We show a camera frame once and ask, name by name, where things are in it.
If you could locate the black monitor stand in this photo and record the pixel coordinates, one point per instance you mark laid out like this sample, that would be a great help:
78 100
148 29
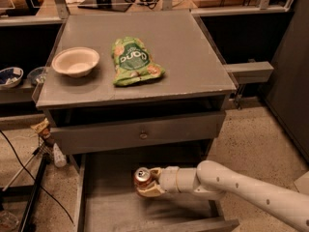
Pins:
105 5

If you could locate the red coke can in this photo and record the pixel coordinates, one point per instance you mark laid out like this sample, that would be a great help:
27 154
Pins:
142 177

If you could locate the blue white bowl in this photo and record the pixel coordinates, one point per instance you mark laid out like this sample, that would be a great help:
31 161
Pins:
11 77

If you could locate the white plastic bottle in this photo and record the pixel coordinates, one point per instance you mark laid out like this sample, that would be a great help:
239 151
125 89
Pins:
60 159

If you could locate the brown snack packet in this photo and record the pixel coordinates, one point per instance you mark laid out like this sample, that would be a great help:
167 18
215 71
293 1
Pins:
42 129

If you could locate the grey drawer cabinet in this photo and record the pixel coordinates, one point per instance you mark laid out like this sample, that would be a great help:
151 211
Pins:
194 80

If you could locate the open middle drawer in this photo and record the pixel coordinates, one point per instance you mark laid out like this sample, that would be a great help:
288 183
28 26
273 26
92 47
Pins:
108 201

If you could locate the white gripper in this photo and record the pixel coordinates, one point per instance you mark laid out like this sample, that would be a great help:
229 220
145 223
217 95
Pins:
168 178

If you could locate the green chip bag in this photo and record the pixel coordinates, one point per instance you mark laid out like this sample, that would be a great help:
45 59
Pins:
133 62

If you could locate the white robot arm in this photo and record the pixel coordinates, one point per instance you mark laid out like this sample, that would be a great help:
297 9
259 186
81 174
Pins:
211 180

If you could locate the grey small bowl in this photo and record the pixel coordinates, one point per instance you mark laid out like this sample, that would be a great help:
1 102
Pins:
37 75

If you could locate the grey side shelf block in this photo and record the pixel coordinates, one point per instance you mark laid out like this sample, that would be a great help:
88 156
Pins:
251 72

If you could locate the white paper bowl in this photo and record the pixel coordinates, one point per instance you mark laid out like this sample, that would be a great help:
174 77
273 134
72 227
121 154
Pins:
75 62

